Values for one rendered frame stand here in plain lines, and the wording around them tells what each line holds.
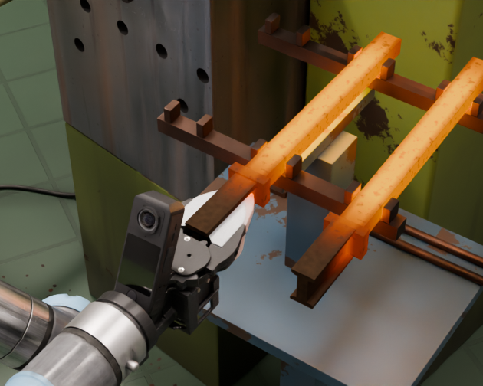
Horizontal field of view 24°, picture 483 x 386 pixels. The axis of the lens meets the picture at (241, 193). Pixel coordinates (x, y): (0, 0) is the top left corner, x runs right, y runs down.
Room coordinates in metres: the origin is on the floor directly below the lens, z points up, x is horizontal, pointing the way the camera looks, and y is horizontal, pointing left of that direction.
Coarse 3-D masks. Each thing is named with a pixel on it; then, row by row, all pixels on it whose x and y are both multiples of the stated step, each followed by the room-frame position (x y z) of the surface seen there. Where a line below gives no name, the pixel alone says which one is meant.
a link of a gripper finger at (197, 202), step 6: (210, 192) 0.85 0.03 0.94; (198, 198) 0.84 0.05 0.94; (204, 198) 0.84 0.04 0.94; (192, 204) 0.83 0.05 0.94; (198, 204) 0.83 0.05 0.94; (186, 210) 0.82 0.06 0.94; (192, 210) 0.82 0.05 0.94; (186, 216) 0.81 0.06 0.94; (186, 228) 0.80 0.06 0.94; (186, 234) 0.80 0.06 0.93
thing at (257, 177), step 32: (352, 64) 1.06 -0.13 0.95; (320, 96) 1.00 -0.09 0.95; (352, 96) 1.02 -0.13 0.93; (288, 128) 0.95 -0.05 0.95; (320, 128) 0.96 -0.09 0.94; (256, 160) 0.89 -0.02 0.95; (288, 160) 0.90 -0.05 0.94; (224, 192) 0.84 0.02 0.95; (256, 192) 0.85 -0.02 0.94; (192, 224) 0.79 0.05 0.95
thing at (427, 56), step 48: (336, 0) 1.37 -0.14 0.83; (384, 0) 1.31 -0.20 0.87; (432, 0) 1.25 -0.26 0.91; (480, 0) 1.26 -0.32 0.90; (336, 48) 1.36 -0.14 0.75; (432, 48) 1.25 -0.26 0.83; (480, 48) 1.28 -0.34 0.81; (384, 96) 1.30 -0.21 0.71; (384, 144) 1.29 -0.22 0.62; (480, 144) 1.32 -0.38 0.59; (432, 192) 1.23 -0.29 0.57; (480, 192) 1.34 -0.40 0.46; (480, 240) 1.37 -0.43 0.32
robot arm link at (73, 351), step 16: (64, 336) 0.65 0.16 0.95; (80, 336) 0.64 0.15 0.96; (48, 352) 0.63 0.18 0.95; (64, 352) 0.63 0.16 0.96; (80, 352) 0.63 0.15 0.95; (96, 352) 0.63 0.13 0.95; (32, 368) 0.61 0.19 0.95; (48, 368) 0.61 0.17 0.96; (64, 368) 0.61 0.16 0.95; (80, 368) 0.61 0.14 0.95; (96, 368) 0.62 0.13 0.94; (112, 368) 0.62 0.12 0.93; (16, 384) 0.59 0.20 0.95; (32, 384) 0.59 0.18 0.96; (48, 384) 0.59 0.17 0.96; (64, 384) 0.59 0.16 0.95; (80, 384) 0.60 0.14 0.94; (96, 384) 0.61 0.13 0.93; (112, 384) 0.62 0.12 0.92
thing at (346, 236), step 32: (480, 64) 1.06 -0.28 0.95; (448, 96) 1.00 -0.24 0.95; (416, 128) 0.95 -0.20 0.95; (448, 128) 0.96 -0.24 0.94; (416, 160) 0.89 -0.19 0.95; (384, 192) 0.84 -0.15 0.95; (352, 224) 0.79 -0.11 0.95; (320, 256) 0.74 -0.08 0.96; (352, 256) 0.78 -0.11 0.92; (320, 288) 0.73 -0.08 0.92
